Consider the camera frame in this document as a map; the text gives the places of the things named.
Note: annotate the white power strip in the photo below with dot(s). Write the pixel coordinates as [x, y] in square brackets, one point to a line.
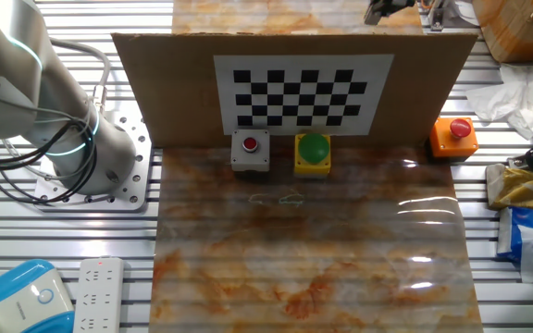
[97, 296]

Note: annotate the orange box red mushroom button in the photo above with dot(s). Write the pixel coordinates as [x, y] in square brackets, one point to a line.
[449, 145]

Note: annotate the brown cardboard box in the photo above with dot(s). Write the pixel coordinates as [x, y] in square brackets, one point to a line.
[511, 32]

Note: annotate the black white checkerboard sheet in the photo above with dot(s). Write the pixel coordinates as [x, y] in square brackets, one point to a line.
[303, 62]

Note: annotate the blue white plastic device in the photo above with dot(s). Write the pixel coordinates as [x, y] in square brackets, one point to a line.
[16, 300]

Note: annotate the crumpled white tissue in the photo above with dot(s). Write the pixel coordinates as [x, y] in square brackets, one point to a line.
[511, 97]

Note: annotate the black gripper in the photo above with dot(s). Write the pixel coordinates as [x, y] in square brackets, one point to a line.
[400, 3]

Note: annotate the gold foil packet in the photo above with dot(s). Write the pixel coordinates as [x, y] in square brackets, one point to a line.
[525, 189]

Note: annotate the brown cardboard wall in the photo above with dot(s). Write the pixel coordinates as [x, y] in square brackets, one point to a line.
[174, 92]

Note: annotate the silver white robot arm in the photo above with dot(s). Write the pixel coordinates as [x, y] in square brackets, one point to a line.
[12, 69]

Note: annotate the yellow box green mushroom button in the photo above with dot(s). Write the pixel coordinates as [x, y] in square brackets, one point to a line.
[313, 148]

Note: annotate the grey box red flat button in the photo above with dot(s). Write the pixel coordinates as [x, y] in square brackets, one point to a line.
[250, 159]

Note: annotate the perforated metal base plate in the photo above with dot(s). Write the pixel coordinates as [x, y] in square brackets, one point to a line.
[132, 185]

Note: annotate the orange marble pattern mat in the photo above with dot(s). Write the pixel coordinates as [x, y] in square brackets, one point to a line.
[294, 254]
[257, 16]

